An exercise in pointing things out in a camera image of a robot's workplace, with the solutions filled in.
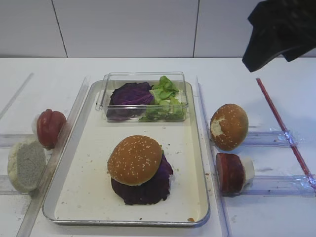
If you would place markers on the metal baking tray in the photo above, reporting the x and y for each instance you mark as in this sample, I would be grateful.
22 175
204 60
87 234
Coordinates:
81 194

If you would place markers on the red plastic strip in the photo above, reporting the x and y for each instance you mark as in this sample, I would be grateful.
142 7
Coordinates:
301 161

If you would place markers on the white bread bun half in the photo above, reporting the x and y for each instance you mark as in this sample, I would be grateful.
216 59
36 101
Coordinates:
26 162

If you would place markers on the green lettuce leaves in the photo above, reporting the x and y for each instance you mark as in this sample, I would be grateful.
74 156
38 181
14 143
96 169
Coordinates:
165 104

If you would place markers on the dark red meat patties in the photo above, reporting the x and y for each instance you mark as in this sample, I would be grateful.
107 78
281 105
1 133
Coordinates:
230 173

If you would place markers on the sesame top bun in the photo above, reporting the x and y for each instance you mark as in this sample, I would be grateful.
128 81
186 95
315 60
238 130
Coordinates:
134 160

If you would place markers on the clear rail left of tray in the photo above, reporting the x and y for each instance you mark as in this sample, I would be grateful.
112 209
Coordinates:
39 194

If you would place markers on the clear holder lower right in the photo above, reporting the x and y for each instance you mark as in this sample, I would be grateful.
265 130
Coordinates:
279 186

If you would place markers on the clear plastic container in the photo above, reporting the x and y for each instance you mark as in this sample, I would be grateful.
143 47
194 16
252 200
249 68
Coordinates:
114 81

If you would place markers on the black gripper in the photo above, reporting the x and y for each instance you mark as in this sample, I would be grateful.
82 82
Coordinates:
280 26

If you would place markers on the clear rail right of tray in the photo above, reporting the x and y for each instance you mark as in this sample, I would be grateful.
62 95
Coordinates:
220 201

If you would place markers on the clear rail of tray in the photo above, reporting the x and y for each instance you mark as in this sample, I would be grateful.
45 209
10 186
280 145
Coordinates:
39 194
220 201

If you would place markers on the clear holder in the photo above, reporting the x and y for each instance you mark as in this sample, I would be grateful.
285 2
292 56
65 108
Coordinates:
279 186
270 139

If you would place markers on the purple cabbage leaf in container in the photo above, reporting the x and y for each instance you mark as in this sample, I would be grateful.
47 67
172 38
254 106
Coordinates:
129 94

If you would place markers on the clear holder upper right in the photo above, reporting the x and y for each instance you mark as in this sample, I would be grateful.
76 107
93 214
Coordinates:
270 139

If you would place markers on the purple cabbage leaf on stack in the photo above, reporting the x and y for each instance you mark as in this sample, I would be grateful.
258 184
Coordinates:
150 192

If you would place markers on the sesame bun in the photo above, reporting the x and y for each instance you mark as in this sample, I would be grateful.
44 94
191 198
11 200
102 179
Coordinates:
229 127
134 160

